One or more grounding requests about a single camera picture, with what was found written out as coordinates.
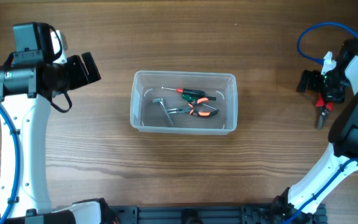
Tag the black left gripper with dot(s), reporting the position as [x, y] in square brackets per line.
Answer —
[82, 77]

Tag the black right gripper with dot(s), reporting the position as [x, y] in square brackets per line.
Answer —
[314, 83]

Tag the red handled cutters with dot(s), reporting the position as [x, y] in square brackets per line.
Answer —
[324, 109]

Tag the clear plastic container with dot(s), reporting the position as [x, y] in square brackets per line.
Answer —
[149, 117]

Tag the silver L-shaped socket wrench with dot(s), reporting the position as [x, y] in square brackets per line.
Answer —
[162, 103]

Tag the black red-collar screwdriver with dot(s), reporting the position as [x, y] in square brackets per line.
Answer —
[185, 91]

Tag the green handled screwdriver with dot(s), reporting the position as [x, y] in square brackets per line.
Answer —
[190, 99]

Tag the orange black needle-nose pliers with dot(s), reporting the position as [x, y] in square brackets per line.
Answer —
[190, 108]

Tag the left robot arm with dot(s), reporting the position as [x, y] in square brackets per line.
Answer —
[36, 72]

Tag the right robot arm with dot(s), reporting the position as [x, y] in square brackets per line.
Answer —
[299, 203]

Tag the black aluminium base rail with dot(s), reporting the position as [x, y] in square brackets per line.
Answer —
[261, 213]

